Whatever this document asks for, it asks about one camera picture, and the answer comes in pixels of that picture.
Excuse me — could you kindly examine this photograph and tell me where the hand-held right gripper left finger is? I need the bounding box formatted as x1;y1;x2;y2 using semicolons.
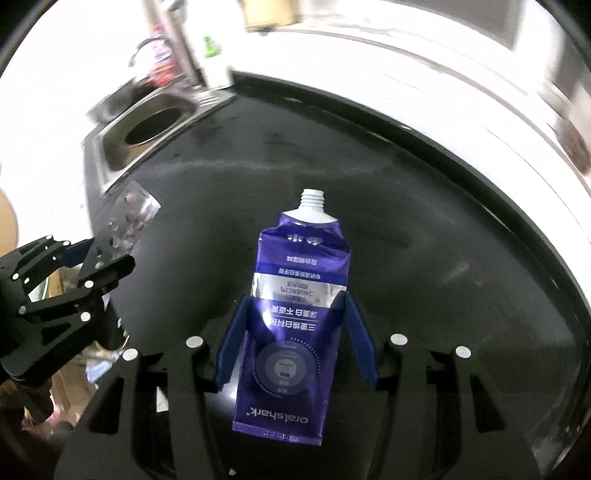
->
55;295;252;480

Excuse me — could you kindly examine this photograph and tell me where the green pump soap bottle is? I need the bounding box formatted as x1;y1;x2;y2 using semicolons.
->
201;34;235;89

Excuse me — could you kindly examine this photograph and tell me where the round wooden board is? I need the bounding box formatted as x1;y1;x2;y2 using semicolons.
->
0;191;20;259

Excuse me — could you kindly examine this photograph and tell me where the red label packet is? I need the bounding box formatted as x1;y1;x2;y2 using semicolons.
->
150;23;186;87

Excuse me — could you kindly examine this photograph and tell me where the purple toothpaste tube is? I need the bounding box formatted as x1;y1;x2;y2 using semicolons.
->
231;188;352;447

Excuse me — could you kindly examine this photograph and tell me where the steel sink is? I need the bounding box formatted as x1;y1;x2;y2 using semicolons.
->
83;90;237;195

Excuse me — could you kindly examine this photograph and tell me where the person's left hand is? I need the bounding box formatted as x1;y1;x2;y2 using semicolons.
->
0;382;54;428

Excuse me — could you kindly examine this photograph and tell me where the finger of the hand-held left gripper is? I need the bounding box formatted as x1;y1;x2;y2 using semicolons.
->
0;235;95;289
28;237;137;324

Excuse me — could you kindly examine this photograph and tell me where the silver pill blister pack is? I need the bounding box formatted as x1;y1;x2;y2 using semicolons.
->
90;181;162;273

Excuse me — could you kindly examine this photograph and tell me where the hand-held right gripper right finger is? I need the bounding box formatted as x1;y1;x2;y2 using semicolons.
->
344;293;539;480

